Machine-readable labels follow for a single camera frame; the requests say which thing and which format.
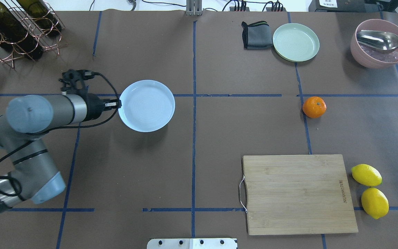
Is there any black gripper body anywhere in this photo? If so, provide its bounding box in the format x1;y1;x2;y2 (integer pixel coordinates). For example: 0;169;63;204
84;93;106;121

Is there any light blue plate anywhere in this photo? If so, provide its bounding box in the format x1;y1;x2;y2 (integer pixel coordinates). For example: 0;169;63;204
118;80;176;132

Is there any orange fruit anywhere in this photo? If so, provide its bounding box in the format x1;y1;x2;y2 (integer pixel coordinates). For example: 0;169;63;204
302;96;327;118

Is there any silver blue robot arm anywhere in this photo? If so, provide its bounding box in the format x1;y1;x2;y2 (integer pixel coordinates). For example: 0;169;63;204
0;94;121;214

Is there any green plate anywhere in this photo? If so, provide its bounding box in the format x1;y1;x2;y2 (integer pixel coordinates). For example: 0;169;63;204
272;23;320;63

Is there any dark wine bottle middle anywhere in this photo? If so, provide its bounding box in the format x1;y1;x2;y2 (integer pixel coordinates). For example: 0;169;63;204
17;0;62;37

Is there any dark wine bottle front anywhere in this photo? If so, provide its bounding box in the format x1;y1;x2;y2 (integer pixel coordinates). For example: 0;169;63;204
0;2;43;61

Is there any black power strip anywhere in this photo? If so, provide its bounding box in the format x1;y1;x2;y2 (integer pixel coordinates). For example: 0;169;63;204
221;0;286;12

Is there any dark folded cloth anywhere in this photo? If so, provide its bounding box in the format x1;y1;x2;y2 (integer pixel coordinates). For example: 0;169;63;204
241;21;273;50

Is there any bamboo cutting board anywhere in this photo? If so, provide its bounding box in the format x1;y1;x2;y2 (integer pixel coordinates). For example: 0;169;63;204
241;154;358;236

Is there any yellow lemon near board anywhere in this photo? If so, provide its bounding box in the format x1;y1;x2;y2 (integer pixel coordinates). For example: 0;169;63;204
351;164;382;187

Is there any pink bowl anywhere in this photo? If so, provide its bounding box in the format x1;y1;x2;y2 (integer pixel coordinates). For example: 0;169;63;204
350;19;398;69

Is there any metal scoop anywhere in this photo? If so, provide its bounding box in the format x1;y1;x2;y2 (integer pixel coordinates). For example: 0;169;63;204
356;30;398;52

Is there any yellow lemon outer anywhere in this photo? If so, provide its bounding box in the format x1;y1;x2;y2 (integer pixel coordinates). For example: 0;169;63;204
361;187;389;220

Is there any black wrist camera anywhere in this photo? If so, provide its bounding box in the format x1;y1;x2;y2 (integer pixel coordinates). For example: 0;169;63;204
59;69;100;97

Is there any copper wire bottle rack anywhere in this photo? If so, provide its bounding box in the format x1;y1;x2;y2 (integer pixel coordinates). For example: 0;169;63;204
0;0;68;68

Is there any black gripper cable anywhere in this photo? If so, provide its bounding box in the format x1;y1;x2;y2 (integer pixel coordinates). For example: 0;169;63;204
0;72;121;197

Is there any aluminium frame post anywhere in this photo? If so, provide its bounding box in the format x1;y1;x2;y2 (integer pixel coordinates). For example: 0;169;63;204
186;0;203;16

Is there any white pole base plate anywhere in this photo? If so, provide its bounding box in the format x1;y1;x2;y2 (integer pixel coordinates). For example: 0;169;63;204
146;238;238;249

